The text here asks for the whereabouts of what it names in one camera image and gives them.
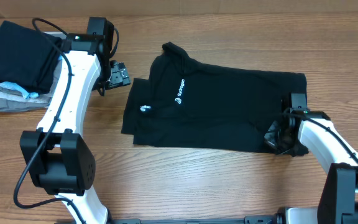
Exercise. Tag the grey folded garment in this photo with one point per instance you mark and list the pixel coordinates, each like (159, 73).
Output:
(13, 101)

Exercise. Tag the black folded garment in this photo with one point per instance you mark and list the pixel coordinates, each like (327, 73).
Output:
(27, 58)

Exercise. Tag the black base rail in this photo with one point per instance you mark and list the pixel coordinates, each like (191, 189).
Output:
(262, 219)

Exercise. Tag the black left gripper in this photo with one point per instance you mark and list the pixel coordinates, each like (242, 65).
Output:
(120, 76)

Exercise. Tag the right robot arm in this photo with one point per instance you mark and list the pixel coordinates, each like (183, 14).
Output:
(314, 131)

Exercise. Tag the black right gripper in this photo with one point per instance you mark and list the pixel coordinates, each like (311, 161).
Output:
(270, 140)

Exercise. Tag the light blue cloth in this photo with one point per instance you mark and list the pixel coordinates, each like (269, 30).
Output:
(15, 89)

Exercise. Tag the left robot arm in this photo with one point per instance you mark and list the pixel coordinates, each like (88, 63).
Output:
(56, 155)

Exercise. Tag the black polo shirt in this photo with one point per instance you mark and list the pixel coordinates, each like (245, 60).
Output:
(186, 103)

